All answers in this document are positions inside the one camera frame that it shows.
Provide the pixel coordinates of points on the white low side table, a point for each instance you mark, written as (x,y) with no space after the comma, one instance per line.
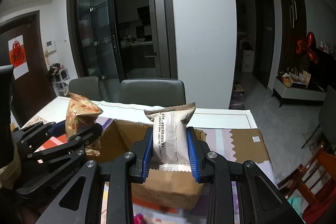
(296,96)

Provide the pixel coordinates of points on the grey chair right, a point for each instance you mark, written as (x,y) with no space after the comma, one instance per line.
(152,92)

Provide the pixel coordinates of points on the grey chair left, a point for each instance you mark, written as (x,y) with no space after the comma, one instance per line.
(86,86)

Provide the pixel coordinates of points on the white shoe rack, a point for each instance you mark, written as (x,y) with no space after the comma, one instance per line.
(60,79)

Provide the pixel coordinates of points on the red fu door poster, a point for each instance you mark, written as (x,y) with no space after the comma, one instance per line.
(18,57)

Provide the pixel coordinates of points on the person's left hand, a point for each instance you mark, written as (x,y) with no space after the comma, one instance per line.
(11,172)

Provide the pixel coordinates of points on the red heart balloons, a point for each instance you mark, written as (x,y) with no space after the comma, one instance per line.
(307,45)

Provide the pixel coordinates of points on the colourful patchwork tablecloth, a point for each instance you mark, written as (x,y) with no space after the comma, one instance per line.
(236,142)

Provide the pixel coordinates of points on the red wooden chair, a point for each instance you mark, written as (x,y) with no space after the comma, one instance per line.
(315,182)

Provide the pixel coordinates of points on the silver white snack packet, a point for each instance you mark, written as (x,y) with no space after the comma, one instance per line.
(170,146)

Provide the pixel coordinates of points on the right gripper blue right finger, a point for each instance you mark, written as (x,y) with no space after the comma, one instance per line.
(259,200)

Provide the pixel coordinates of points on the dark sliding glass door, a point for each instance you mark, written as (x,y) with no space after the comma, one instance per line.
(118,40)

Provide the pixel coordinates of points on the pink snack packet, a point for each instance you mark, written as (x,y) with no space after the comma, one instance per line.
(139,219)

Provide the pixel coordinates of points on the dark grey side chair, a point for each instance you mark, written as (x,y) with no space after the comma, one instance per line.
(326,118)

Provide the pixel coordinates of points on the large tan snack bag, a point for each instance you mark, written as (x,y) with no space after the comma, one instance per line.
(81,113)

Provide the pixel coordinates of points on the brown cardboard box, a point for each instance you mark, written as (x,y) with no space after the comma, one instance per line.
(174,189)

